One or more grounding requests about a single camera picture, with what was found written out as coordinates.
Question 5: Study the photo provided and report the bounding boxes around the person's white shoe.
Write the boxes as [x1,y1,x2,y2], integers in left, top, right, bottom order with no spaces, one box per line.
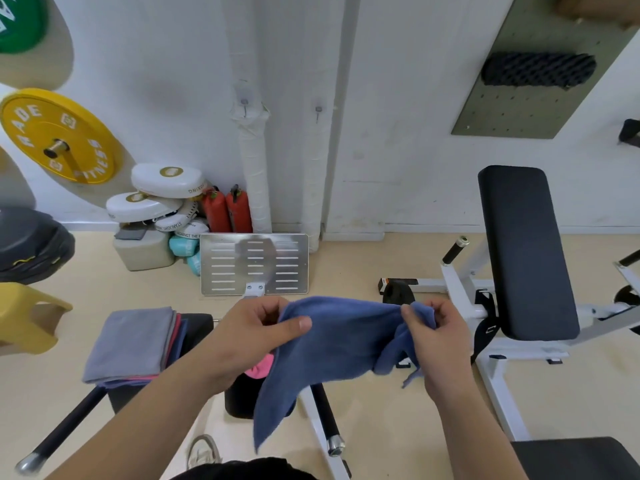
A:
[187,434,223,471]

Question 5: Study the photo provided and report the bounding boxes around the yellow plastic stool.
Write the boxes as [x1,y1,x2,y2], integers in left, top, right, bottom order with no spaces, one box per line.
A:
[0,282,74,355]

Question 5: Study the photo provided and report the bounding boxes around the green weight plate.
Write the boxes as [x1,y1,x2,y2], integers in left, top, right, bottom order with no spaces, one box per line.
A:
[0,0,49,55]

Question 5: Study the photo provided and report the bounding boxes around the white exercise machine frame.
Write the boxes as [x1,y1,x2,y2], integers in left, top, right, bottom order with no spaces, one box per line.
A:
[159,282,351,480]

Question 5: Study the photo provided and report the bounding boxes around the yellow weight plate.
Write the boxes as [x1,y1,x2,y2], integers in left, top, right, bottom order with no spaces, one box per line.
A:
[0,88,123,185]

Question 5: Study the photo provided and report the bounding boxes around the person's left hand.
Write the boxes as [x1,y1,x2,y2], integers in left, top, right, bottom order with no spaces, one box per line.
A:
[199,296,313,395]

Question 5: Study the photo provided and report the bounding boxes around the black aerobic step platform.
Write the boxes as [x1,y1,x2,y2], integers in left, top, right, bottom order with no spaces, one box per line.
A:
[0,207,76,285]

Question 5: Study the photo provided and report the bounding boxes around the pink towel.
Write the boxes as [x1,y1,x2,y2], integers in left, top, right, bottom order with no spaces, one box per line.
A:
[125,312,182,387]
[245,353,275,381]

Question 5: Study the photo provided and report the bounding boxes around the brown wooden object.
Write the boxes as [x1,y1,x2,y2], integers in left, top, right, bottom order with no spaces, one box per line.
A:
[557,0,640,28]

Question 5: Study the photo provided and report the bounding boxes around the black seat pad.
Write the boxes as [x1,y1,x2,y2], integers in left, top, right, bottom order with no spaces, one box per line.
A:
[477,165,581,342]

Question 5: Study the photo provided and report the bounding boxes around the black handle bar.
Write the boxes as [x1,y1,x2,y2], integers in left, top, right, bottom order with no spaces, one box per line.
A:
[15,386,109,477]
[309,383,346,458]

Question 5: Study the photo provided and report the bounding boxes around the black textured foam roller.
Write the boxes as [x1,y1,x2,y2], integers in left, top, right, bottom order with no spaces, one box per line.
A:
[481,51,597,89]

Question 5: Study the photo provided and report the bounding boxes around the black bench seat cushion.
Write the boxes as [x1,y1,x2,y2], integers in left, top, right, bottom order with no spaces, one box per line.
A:
[511,437,640,480]

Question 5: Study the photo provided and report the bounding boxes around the grey towel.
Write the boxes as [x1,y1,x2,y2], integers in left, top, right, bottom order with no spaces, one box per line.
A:
[82,307,177,385]

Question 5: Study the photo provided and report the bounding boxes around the black hanging attachment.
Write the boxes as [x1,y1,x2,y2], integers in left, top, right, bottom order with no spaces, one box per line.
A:
[619,118,640,148]

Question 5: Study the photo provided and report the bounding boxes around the white weight machine frame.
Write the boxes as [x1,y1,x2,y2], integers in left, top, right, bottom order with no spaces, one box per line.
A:
[378,237,640,443]

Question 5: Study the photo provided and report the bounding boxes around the black strap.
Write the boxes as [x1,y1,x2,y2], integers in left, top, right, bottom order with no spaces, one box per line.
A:
[469,289,499,365]

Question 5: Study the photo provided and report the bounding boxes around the silver slotted foot plate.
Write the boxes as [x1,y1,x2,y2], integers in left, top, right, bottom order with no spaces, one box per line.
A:
[199,233,310,297]

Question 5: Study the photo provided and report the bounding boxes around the person's left forearm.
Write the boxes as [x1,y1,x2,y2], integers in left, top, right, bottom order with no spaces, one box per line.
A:
[45,354,236,480]

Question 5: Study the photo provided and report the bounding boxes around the black weight plate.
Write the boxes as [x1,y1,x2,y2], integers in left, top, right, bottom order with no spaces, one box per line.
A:
[613,285,640,335]
[382,279,417,305]

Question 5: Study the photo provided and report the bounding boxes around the person's right hand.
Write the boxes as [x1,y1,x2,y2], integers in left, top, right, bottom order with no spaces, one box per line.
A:
[401,298,473,395]

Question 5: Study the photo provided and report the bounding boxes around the person's right forearm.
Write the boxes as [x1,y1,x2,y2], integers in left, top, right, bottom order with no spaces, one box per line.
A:
[429,379,529,480]

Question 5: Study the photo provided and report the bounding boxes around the person's black shorts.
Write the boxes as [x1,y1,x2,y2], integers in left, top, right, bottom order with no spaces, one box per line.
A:
[169,457,319,480]

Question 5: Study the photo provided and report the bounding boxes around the beige plastic container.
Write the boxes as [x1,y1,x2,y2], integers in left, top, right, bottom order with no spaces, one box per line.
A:
[112,229,176,272]

